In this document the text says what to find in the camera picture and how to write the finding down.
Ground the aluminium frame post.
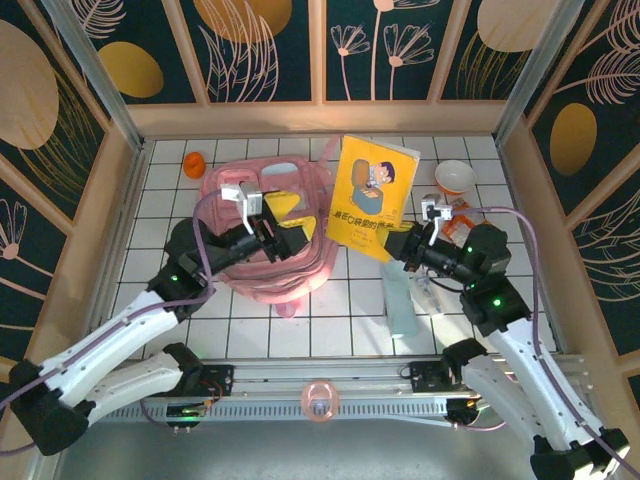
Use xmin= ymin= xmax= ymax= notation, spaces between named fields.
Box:
xmin=39 ymin=0 xmax=147 ymax=154
xmin=492 ymin=0 xmax=587 ymax=149

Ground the pink tape ring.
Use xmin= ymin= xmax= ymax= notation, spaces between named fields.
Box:
xmin=300 ymin=380 xmax=341 ymax=422

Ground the black controller board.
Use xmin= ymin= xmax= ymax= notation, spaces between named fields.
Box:
xmin=446 ymin=397 xmax=484 ymax=426
xmin=166 ymin=402 xmax=209 ymax=419

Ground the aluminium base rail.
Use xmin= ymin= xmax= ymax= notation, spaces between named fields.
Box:
xmin=99 ymin=353 xmax=591 ymax=431

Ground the light blue pencil case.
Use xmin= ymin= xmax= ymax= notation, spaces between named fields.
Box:
xmin=380 ymin=259 xmax=419 ymax=339

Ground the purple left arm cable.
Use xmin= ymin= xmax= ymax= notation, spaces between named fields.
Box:
xmin=0 ymin=188 xmax=236 ymax=457

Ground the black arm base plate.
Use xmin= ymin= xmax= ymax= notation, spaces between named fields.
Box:
xmin=197 ymin=363 xmax=236 ymax=400
xmin=408 ymin=359 xmax=449 ymax=394

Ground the orange snack packet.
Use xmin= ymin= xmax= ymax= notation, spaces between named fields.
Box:
xmin=443 ymin=197 xmax=485 ymax=245

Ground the pink student backpack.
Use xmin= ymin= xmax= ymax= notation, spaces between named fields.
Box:
xmin=198 ymin=135 xmax=347 ymax=320

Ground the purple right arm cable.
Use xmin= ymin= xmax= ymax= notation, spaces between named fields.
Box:
xmin=449 ymin=205 xmax=640 ymax=479

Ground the small orange plastic toy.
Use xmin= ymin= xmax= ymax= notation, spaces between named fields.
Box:
xmin=182 ymin=152 xmax=207 ymax=180

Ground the clear plastic pen box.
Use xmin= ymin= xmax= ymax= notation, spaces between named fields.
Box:
xmin=409 ymin=272 xmax=444 ymax=316

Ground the yellow cartoon cover book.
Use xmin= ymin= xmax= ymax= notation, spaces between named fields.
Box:
xmin=323 ymin=133 xmax=421 ymax=264

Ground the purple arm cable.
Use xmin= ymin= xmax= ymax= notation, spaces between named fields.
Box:
xmin=0 ymin=188 xmax=236 ymax=457
xmin=449 ymin=205 xmax=640 ymax=479

